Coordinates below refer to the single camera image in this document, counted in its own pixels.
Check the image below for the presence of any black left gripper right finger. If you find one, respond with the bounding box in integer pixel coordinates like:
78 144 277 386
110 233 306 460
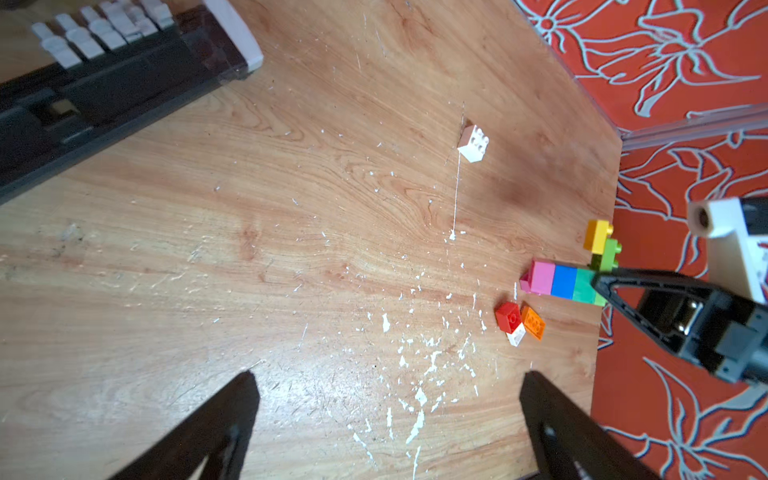
519 371 658 479

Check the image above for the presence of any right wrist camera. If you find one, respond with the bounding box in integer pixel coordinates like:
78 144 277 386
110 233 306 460
687 196 767 304

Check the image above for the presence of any orange lego brick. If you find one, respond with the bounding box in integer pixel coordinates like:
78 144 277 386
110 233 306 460
521 304 546 340

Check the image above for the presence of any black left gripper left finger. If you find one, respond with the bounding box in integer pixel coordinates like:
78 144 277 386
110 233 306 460
112 371 260 479

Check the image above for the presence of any blue lego brick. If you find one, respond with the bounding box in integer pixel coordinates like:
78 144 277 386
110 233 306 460
550 265 578 300

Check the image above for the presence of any black handheld tool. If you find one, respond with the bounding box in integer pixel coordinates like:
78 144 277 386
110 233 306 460
1 1 264 202

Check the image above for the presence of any yellow lego brick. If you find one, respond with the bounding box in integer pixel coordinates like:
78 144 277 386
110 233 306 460
584 220 614 255

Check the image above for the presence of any small white lego brick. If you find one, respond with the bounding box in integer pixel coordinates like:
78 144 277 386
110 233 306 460
506 323 527 347

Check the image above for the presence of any red lego brick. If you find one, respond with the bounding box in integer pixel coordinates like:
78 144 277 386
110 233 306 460
494 301 522 335

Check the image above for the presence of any lime green long lego brick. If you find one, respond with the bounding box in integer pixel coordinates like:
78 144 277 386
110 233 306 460
590 238 622 272

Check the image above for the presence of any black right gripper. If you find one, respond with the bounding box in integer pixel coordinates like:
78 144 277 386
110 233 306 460
591 268 767 384

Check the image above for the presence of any magenta lego brick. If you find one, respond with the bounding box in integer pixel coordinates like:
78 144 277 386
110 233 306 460
519 259 556 295

